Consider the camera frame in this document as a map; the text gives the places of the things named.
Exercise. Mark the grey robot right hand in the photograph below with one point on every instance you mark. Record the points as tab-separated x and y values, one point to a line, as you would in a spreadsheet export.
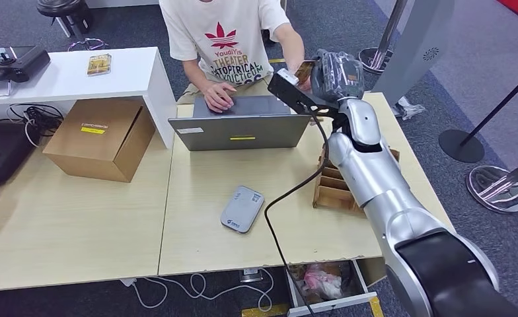
338	76

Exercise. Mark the person's right hand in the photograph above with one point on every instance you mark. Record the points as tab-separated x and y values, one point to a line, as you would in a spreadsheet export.
218	98

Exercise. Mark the person's left hand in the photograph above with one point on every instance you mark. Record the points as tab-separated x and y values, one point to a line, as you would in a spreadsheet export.
302	87

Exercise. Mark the gold room key card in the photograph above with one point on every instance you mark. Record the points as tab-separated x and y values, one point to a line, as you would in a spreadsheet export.
99	64
303	72

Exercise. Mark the person's left forearm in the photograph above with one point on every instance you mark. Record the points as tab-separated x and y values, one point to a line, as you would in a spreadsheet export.
292	48

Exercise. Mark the person's right forearm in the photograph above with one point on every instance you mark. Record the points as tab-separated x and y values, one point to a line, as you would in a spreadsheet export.
196	75

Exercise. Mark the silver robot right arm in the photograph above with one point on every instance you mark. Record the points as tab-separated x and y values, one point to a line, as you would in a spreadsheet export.
373	175

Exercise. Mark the person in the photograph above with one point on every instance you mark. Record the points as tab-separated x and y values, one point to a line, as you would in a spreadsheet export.
224	22

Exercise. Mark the wooden card rack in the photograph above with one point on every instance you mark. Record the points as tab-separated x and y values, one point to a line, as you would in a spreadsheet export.
329	192

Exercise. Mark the grey card reader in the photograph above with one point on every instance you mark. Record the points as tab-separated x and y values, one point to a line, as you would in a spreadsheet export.
242	210

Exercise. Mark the yellow floor tape strip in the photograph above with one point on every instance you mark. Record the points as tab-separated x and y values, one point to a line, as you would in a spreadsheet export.
263	311
376	308
277	61

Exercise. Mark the grey laptop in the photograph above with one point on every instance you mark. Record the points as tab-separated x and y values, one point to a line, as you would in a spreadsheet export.
241	131

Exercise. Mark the crumpled clear plastic wrap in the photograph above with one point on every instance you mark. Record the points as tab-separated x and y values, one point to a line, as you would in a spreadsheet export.
405	109

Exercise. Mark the grey standing panel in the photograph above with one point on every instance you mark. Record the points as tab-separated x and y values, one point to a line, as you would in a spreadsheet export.
412	52

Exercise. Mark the white desk shelf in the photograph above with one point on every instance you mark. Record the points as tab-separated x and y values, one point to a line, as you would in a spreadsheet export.
127	74

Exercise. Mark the brown cardboard box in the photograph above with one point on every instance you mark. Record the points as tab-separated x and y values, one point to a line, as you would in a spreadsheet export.
92	144

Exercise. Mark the grey floor socket box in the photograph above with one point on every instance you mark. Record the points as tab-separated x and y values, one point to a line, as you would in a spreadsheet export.
250	275

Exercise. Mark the black round stool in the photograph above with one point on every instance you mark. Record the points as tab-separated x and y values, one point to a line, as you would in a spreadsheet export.
60	6

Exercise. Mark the chrome stanchion with mirrored base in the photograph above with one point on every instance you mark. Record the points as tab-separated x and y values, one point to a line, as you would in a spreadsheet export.
495	188

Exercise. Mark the pink plastic bag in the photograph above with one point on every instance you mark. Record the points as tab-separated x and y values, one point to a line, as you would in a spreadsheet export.
322	282

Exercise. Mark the black controller with screen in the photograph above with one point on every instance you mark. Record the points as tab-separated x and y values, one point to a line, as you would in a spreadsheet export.
22	63

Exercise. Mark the white power plug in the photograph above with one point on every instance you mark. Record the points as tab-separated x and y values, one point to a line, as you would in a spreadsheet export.
127	282

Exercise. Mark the white drawer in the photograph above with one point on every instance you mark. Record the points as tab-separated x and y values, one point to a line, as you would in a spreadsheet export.
346	302

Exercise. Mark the black equipment case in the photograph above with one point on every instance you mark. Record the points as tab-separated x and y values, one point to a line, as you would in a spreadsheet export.
0	148

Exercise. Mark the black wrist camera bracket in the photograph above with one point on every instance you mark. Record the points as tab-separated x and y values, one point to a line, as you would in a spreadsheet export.
289	94

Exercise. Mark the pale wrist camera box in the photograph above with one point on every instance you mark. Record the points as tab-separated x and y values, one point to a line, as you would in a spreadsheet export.
287	76

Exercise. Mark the chrome stanchion post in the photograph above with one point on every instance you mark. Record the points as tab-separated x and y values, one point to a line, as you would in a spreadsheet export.
377	59

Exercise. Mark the black stanchion post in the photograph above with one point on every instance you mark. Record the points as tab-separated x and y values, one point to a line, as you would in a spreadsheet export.
460	146

